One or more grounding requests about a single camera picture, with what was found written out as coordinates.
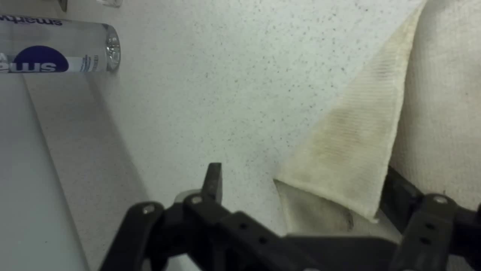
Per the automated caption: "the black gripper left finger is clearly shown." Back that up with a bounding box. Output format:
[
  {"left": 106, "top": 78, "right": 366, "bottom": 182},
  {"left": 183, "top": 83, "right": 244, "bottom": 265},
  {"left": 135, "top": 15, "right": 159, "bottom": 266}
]
[{"left": 99, "top": 161, "right": 312, "bottom": 271}]

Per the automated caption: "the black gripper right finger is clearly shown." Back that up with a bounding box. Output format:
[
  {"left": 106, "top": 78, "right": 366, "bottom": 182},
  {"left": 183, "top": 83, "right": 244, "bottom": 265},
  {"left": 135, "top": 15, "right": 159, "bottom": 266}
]
[{"left": 380, "top": 167, "right": 481, "bottom": 271}]

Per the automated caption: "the white cloth towel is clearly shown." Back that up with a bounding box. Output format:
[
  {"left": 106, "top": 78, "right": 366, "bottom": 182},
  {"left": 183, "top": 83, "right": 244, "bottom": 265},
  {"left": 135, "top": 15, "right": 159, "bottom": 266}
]
[{"left": 275, "top": 0, "right": 481, "bottom": 241}]

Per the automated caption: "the clear plastic water bottle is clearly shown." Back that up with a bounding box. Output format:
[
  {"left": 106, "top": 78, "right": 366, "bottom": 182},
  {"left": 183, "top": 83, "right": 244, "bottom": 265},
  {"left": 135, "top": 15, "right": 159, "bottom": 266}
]
[{"left": 0, "top": 13, "right": 121, "bottom": 74}]

